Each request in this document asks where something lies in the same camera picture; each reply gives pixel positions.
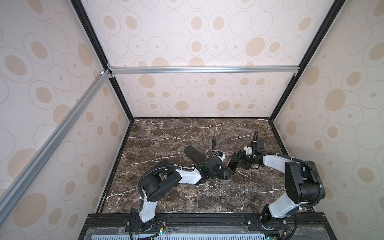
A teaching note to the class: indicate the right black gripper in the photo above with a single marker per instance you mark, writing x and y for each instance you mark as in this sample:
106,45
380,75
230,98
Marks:
242,158

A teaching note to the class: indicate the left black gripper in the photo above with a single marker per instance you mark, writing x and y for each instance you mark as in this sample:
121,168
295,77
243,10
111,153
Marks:
224,173

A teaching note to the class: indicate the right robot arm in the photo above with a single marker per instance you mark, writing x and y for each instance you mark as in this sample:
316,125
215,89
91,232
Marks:
303,184

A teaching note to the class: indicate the black phone centre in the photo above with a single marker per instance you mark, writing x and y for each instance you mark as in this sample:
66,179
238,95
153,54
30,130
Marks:
194,154

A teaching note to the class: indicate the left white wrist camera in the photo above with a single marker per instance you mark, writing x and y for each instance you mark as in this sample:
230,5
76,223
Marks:
220,155

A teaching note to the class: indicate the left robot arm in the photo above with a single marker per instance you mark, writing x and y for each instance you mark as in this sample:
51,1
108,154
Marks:
155,184

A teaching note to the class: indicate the black frame post right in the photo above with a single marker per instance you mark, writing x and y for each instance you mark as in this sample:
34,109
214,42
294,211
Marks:
320,35

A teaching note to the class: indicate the diagonal aluminium rail left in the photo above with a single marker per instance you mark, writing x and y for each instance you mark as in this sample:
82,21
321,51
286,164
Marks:
21,184

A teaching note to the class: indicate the black frame post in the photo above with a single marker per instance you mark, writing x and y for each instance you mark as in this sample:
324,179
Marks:
320,35
94,40

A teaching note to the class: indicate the black frame post left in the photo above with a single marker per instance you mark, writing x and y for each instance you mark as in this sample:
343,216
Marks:
94,40

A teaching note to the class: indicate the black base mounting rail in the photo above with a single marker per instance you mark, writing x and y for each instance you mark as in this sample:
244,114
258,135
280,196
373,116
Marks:
248,226

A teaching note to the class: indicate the horizontal aluminium rail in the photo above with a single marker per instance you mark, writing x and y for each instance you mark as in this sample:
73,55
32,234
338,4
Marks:
210,70

